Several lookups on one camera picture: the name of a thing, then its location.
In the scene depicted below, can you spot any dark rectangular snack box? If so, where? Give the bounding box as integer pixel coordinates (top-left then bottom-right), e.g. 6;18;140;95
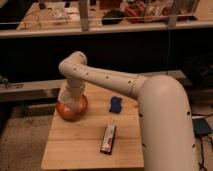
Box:
100;123;116;155

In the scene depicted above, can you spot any dark blue floor box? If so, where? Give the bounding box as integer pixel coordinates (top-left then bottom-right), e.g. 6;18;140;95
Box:
193;118;213;136

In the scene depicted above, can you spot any red cluttered parts pile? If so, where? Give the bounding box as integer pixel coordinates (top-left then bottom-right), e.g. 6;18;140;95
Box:
120;0;173;23

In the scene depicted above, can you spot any blue sponge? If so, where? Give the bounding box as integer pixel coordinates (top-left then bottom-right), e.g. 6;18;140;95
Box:
109;96;122;113

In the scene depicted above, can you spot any black object on bench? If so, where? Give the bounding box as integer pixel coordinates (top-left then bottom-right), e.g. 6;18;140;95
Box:
101;10;124;25

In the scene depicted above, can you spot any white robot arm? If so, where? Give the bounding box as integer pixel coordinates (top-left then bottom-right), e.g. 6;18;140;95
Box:
59;51;199;171

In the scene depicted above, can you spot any wooden table board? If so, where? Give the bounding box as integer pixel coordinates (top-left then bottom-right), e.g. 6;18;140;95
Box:
41;84;144;171

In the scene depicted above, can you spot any orange ceramic bowl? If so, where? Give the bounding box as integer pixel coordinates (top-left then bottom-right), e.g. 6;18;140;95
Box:
56;95;88;122

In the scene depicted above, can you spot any grey metal shelf beam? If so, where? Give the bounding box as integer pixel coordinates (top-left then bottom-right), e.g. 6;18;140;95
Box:
0;79;65;102

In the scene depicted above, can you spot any metal upright post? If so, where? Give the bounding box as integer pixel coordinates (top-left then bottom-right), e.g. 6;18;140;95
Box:
78;0;89;31

